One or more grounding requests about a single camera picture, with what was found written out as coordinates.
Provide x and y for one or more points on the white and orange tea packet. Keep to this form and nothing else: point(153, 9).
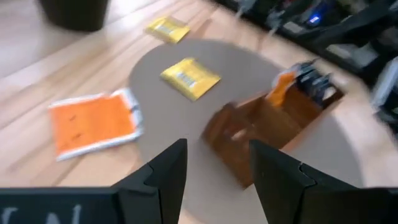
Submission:
point(281, 87)

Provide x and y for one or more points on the dark blue tea packet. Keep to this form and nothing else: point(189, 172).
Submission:
point(306, 76)
point(323, 90)

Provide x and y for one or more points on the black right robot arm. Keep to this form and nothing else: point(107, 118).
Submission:
point(357, 21)

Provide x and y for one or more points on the wooden tea organizer box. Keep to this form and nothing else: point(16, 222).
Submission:
point(248, 130)

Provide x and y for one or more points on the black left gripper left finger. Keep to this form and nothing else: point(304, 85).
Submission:
point(161, 186)

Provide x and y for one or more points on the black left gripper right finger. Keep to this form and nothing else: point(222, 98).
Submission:
point(286, 193)

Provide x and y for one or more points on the green potted plant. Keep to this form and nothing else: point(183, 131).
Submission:
point(74, 12)

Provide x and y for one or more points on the round grey mat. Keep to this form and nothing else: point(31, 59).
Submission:
point(168, 124)

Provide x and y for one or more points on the yellow tea packet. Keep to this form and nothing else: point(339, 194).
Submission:
point(168, 28)
point(189, 77)

